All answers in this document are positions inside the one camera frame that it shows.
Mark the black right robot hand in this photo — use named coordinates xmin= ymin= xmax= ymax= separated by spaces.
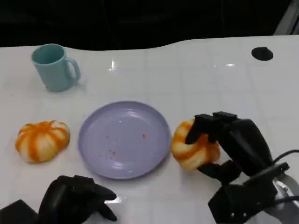
xmin=185 ymin=111 xmax=274 ymax=185

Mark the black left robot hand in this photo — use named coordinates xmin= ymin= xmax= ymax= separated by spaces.
xmin=38 ymin=175 xmax=118 ymax=224

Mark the orange and white bread roll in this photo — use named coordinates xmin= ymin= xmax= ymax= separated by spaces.
xmin=15 ymin=120 xmax=71 ymax=163
xmin=171 ymin=119 xmax=221 ymax=172

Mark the lilac plate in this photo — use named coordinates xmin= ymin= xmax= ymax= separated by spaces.
xmin=78 ymin=100 xmax=173 ymax=180

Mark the pale green mug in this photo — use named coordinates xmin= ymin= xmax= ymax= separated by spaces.
xmin=31 ymin=43 xmax=82 ymax=92

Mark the black backdrop cloth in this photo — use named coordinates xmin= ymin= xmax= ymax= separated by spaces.
xmin=0 ymin=0 xmax=288 ymax=51

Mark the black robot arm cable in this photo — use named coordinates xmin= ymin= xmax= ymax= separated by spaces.
xmin=272 ymin=149 xmax=299 ymax=164

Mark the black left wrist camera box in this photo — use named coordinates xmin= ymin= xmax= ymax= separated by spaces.
xmin=0 ymin=199 xmax=39 ymax=224

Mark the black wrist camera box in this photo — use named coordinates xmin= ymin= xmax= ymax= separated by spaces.
xmin=0 ymin=199 xmax=39 ymax=224
xmin=207 ymin=162 xmax=290 ymax=224

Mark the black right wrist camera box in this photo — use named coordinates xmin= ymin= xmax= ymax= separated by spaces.
xmin=207 ymin=162 xmax=290 ymax=224

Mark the black table cable grommet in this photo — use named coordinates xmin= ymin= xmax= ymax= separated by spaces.
xmin=251 ymin=46 xmax=274 ymax=62

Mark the grey metal frame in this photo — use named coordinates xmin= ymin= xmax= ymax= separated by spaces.
xmin=273 ymin=0 xmax=299 ymax=36

